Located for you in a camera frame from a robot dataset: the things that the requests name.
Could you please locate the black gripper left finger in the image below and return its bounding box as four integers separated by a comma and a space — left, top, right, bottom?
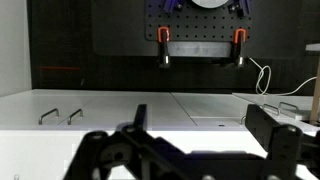
63, 103, 194, 180

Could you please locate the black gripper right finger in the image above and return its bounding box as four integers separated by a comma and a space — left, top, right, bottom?
244, 103, 320, 180

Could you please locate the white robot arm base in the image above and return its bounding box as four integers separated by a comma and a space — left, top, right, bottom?
190, 0, 230, 10

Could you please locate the white base cabinet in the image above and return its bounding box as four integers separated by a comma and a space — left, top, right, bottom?
0, 87, 320, 180

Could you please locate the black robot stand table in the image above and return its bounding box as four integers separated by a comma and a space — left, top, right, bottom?
27, 0, 320, 95

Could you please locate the orange black bar clamp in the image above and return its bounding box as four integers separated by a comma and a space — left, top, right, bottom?
229, 28, 248, 68
157, 26, 172, 70

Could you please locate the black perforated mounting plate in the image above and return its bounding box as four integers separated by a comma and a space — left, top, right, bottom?
144, 0, 254, 43

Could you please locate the metal cabinet handle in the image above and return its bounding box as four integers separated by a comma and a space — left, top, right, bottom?
67, 108, 85, 126
262, 103, 280, 117
37, 107, 61, 126
278, 101, 299, 118

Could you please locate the white cable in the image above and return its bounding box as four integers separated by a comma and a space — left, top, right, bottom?
249, 57, 318, 97

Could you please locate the purple bracket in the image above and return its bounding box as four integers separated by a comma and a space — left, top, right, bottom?
163, 0, 183, 14
237, 0, 253, 16

